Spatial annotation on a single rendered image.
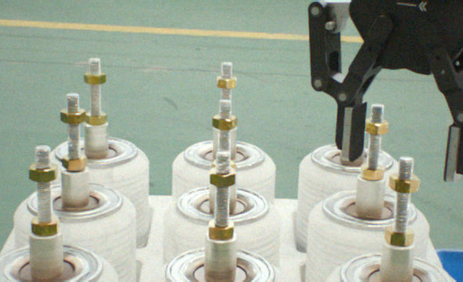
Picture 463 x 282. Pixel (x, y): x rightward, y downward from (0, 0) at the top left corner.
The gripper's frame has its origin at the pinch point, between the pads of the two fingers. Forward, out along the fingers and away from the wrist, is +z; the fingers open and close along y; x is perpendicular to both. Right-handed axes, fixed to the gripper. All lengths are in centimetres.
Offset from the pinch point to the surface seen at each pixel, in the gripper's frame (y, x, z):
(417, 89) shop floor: 44, -135, 33
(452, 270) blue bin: 5.3, -35.0, 24.5
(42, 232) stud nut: 20.0, 12.3, 6.3
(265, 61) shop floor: 82, -138, 33
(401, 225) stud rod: -0.4, 0.1, 5.2
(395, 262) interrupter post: -0.4, 0.8, 7.7
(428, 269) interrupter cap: -1.6, -2.9, 9.3
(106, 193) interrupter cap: 25.1, -1.2, 9.1
